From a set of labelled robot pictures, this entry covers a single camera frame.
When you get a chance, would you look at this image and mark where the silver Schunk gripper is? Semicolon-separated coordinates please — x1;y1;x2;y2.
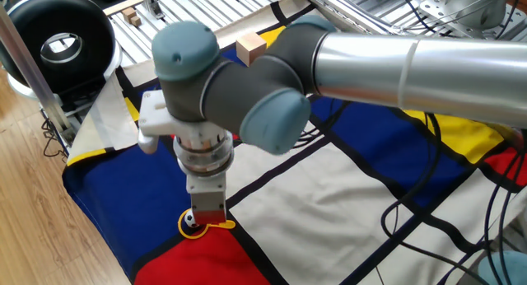
185;173;229;227

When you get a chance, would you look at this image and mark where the yellow plastic bubble ring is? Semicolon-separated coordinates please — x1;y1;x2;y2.
177;208;237;241

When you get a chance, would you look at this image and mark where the light wooden cube block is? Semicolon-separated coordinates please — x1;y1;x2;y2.
236;31;268;68

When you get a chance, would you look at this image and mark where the round silver wrist flange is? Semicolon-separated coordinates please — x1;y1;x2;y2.
172;126;235;179

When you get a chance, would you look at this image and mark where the Mondrian pattern colour block cloth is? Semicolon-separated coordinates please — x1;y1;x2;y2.
61;0;527;285

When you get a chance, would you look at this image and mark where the black white round fan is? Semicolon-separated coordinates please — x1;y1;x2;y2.
0;0;124;100

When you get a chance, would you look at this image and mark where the white printed wrist mount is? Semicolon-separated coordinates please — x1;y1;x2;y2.
138;90;179;155

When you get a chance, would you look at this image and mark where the black cable by floor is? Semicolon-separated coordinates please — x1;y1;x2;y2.
40;118;69;158

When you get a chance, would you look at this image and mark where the thick black gripper cable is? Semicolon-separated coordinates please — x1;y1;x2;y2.
380;111;491;285

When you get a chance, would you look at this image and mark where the grey metal bracket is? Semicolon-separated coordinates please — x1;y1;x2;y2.
142;0;166;21

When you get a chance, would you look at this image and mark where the aluminium frame post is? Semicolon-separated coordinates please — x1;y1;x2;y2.
0;4;76;144

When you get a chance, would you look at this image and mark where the aluminium edge rail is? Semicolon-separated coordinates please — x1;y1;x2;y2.
302;0;413;37

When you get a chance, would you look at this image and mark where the coiled black cable bundle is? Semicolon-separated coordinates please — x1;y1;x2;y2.
390;0;527;41

